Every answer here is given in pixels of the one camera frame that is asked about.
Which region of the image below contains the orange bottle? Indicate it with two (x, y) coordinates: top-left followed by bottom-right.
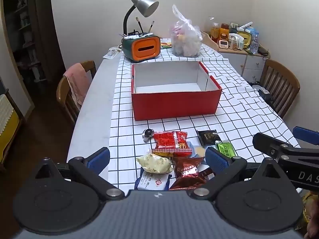
(211, 23), (220, 43)

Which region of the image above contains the black device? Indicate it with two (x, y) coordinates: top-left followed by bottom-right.
(252, 85), (273, 100)

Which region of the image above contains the clear plastic bag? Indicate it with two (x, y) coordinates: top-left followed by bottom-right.
(170, 4), (203, 57)

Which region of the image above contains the orange green desk organizer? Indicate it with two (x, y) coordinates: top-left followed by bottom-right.
(122, 33), (161, 63)

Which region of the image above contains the red snack packet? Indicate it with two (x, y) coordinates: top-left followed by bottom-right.
(152, 131), (193, 157)

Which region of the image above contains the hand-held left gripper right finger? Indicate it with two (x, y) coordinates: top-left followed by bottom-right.
(192, 146), (287, 201)

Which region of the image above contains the bookshelf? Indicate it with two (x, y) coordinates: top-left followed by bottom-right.
(0, 0), (49, 86)

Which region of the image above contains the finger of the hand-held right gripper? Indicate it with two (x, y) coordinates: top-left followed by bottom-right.
(293, 126), (319, 145)
(252, 132), (295, 160)

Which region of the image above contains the dark brown snack packet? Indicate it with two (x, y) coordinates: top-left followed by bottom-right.
(198, 168), (215, 181)

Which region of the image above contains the white checkered tablecloth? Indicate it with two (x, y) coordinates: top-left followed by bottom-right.
(107, 38), (301, 192)

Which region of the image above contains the orange jar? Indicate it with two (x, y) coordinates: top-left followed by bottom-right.
(219, 24), (230, 41)

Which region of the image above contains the pink towel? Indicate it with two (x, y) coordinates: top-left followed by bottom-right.
(63, 63), (90, 106)

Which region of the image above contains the copper foil snack packet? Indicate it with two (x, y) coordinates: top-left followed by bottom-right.
(169, 156), (208, 191)

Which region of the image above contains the clear plastic wrapper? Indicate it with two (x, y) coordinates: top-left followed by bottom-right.
(103, 46), (122, 60)

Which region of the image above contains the dark round foil candy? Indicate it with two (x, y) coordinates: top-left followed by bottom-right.
(142, 129), (154, 143)

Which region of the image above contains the white cabinet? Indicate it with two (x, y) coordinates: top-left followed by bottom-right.
(202, 31), (270, 83)

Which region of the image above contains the clear water bottle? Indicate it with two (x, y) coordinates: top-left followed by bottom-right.
(250, 33), (260, 54)

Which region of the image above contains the yellow green tissue box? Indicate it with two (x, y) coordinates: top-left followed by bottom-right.
(236, 31), (252, 50)

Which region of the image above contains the silver desk lamp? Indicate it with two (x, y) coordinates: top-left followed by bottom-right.
(123, 0), (159, 36)

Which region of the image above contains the black snack packet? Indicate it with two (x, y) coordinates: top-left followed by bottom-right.
(196, 129), (221, 146)

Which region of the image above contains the blue white snack packet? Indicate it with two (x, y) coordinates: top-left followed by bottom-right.
(135, 167), (172, 191)

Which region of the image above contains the light blue cookie packet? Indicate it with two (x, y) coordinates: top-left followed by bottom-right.
(186, 141), (207, 165)

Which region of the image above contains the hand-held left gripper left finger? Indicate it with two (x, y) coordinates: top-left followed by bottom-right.
(35, 147), (125, 201)

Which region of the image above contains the green snack packet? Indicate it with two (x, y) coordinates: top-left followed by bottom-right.
(215, 139), (237, 159)

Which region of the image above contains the cream snack packet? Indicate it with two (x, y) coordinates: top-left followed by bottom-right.
(136, 153), (173, 174)

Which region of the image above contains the wooden chair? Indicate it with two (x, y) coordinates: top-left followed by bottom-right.
(259, 59), (301, 119)
(56, 60), (97, 125)

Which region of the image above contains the yellow cabinet with lace cover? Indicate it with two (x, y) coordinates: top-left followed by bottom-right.
(0, 93), (21, 156)

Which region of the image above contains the red cardboard box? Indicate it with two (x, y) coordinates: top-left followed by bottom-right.
(131, 61), (223, 121)

